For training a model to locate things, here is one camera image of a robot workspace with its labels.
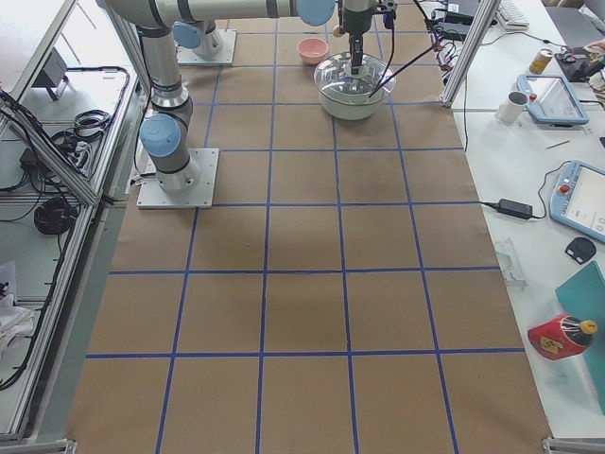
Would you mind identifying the near blue teach pendant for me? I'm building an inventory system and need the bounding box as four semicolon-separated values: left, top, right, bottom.
548;161;604;242

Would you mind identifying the pink bowl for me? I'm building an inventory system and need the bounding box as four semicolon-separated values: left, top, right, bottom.
297;38;329;65

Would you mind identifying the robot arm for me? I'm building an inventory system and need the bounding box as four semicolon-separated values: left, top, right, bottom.
172;21;224;59
106;0;377;193

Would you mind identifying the red bottle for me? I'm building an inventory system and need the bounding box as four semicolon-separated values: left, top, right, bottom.
527;313;598;360

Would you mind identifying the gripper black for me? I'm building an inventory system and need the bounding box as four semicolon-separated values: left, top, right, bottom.
342;9;369;71

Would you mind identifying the black round device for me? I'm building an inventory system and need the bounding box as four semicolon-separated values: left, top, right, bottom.
564;236;596;265

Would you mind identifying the aluminium frame post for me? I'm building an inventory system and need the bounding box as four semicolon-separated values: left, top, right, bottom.
441;0;500;108

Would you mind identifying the glass pot lid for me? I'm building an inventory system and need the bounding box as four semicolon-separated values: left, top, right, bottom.
314;52;396;105

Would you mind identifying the blue teach pendant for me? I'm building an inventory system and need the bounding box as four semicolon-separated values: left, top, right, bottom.
516;75;589;127
548;161;604;242

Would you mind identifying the clear plastic bracket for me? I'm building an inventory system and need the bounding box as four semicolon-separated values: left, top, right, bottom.
493;237;527;288

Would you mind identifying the black coiled cable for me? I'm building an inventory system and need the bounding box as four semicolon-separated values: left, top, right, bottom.
33;197;79;237

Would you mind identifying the white cloth pile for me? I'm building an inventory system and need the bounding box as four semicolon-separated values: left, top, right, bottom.
1;261;34;356

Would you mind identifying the teal board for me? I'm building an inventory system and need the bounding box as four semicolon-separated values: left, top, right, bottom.
555;260;604;413

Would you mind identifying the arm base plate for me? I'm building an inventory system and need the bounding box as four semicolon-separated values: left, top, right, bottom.
137;148;219;209
173;24;237;66

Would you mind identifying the black power adapter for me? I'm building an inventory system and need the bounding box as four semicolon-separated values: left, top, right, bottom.
481;198;541;220

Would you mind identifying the white mug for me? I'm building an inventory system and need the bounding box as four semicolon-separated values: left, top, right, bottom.
494;91;528;124

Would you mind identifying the yellow can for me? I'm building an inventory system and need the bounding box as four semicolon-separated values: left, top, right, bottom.
528;48;554;75

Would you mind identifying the pale green cooking pot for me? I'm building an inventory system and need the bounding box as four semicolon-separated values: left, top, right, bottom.
314;71;396;121

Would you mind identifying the far blue teach pendant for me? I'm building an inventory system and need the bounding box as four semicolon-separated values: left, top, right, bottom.
516;75;589;127

